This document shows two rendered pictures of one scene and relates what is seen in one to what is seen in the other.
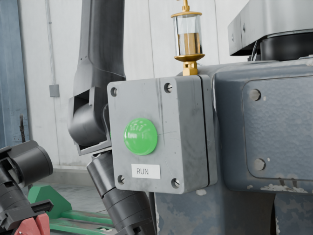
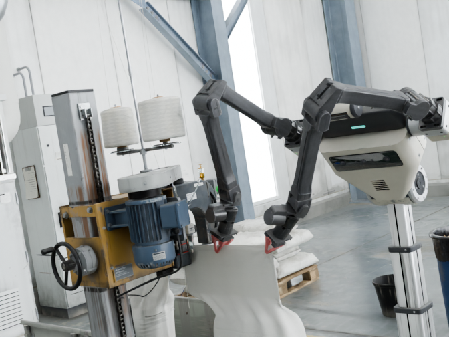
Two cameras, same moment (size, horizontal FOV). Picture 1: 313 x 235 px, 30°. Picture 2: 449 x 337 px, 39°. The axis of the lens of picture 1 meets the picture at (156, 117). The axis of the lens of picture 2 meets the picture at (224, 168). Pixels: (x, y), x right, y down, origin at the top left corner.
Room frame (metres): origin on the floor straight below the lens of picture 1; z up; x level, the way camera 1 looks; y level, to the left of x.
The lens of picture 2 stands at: (3.26, 0.15, 1.51)
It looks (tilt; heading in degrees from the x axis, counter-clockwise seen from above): 3 degrees down; 182
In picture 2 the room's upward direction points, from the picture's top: 9 degrees counter-clockwise
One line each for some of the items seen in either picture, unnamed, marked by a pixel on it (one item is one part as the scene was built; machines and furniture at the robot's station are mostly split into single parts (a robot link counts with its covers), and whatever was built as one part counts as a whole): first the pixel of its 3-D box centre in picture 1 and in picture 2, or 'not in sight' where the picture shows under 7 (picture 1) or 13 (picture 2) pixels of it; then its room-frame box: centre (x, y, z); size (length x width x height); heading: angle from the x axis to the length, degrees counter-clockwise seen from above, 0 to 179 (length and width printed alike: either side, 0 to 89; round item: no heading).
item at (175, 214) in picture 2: not in sight; (175, 217); (1.00, -0.12, 1.25); 0.10 x 0.08 x 0.12; 164
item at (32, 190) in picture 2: not in sight; (30, 182); (-2.87, -1.93, 1.34); 0.24 x 0.04 x 0.32; 49
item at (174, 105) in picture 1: (161, 133); (212, 189); (0.48, 0.00, 1.29); 0.08 x 0.05 x 0.09; 49
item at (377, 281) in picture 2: not in sight; (394, 295); (-1.47, 1.11, 0.13); 0.30 x 0.30 x 0.26
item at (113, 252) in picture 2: not in sight; (117, 237); (0.80, -0.38, 1.18); 0.34 x 0.25 x 0.31; 139
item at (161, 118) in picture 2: not in sight; (161, 119); (0.86, -0.13, 1.61); 0.17 x 0.17 x 0.17
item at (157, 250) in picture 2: not in sight; (150, 231); (0.98, -0.22, 1.21); 0.15 x 0.15 x 0.25
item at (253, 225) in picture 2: not in sight; (259, 228); (-2.90, 0.21, 0.56); 0.67 x 0.43 x 0.15; 49
